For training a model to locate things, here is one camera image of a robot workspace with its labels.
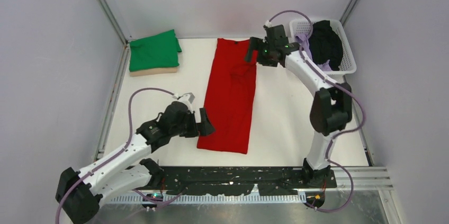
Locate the folded beige t-shirt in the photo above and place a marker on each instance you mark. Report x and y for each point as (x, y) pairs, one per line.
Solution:
(153, 71)

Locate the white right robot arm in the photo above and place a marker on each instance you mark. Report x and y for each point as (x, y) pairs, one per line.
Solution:
(331, 108)

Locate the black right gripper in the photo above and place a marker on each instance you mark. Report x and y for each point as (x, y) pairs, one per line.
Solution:
(256, 44)

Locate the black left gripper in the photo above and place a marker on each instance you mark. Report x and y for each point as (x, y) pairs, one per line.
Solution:
(204, 128)

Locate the red t-shirt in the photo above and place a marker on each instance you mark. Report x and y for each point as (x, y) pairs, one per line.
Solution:
(229, 98)

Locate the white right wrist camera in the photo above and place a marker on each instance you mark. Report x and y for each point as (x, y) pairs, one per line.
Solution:
(268, 24)

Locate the black t-shirt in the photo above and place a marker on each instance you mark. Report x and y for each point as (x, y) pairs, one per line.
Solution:
(325, 45)

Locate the white plastic laundry basket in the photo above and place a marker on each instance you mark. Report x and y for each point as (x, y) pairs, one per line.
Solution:
(348, 64)

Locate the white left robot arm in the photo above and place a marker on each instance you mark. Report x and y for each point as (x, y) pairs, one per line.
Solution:
(82, 193)

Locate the lilac t-shirt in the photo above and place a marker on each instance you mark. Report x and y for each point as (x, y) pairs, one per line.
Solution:
(302, 39)

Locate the folded green t-shirt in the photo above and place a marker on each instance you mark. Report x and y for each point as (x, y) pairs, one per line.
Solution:
(157, 51)

